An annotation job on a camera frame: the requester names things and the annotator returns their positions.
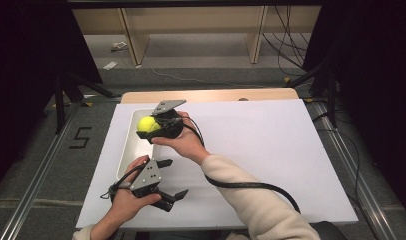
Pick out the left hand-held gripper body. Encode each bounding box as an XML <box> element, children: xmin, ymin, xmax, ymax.
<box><xmin>129</xmin><ymin>159</ymin><xmax>163</xmax><ymax>198</ymax></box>

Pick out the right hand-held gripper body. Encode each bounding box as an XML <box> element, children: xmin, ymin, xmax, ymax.
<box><xmin>147</xmin><ymin>99</ymin><xmax>188</xmax><ymax>140</ymax></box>

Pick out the yellow tennis ball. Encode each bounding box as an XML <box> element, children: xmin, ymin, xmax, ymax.
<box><xmin>136</xmin><ymin>115</ymin><xmax>162</xmax><ymax>134</ymax></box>

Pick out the white plastic bin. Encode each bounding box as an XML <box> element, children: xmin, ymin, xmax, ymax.
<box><xmin>116</xmin><ymin>108</ymin><xmax>164</xmax><ymax>181</ymax></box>

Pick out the person's right hand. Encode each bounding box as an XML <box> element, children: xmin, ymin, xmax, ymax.
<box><xmin>150</xmin><ymin>110</ymin><xmax>211</xmax><ymax>167</ymax></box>

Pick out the person's left hand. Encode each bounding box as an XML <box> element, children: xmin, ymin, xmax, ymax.
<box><xmin>109</xmin><ymin>154</ymin><xmax>163</xmax><ymax>225</ymax></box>

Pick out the black tripod stand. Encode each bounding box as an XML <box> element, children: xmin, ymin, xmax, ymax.
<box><xmin>44</xmin><ymin>71</ymin><xmax>117</xmax><ymax>134</ymax></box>
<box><xmin>285</xmin><ymin>59</ymin><xmax>339</xmax><ymax>129</ymax></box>

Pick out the white board table cover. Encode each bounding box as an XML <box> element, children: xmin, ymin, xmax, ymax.
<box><xmin>75</xmin><ymin>98</ymin><xmax>359</xmax><ymax>231</ymax></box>

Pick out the wooden shelf unit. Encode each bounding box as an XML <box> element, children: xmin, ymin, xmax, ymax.
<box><xmin>71</xmin><ymin>4</ymin><xmax>322</xmax><ymax>66</ymax></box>

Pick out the black curtain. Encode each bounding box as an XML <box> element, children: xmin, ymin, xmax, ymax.
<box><xmin>302</xmin><ymin>0</ymin><xmax>406</xmax><ymax>214</ymax></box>
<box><xmin>0</xmin><ymin>0</ymin><xmax>104</xmax><ymax>196</ymax></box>

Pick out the black chair seat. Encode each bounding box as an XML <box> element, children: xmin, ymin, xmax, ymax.
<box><xmin>310</xmin><ymin>220</ymin><xmax>349</xmax><ymax>240</ymax></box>

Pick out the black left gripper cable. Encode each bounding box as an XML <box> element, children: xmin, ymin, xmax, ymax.
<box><xmin>99</xmin><ymin>162</ymin><xmax>149</xmax><ymax>201</ymax></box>

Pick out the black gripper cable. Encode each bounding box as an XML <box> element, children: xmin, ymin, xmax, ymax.
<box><xmin>177</xmin><ymin>115</ymin><xmax>301</xmax><ymax>215</ymax></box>
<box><xmin>99</xmin><ymin>162</ymin><xmax>149</xmax><ymax>201</ymax></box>

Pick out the white floor cable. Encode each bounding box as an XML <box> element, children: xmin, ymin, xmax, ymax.
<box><xmin>150</xmin><ymin>67</ymin><xmax>269</xmax><ymax>90</ymax></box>

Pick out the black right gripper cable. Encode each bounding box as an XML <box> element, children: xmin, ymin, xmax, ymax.
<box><xmin>177</xmin><ymin>115</ymin><xmax>301</xmax><ymax>215</ymax></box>

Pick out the aluminium floor rail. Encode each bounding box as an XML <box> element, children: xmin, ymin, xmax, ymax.
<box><xmin>0</xmin><ymin>99</ymin><xmax>84</xmax><ymax>240</ymax></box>
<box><xmin>312</xmin><ymin>101</ymin><xmax>398</xmax><ymax>240</ymax></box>

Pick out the bundle of black hanging cables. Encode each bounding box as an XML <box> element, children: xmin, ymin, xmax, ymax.
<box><xmin>261</xmin><ymin>4</ymin><xmax>313</xmax><ymax>78</ymax></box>

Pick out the black floor cable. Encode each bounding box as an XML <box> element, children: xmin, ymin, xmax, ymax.
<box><xmin>315</xmin><ymin>113</ymin><xmax>380</xmax><ymax>240</ymax></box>

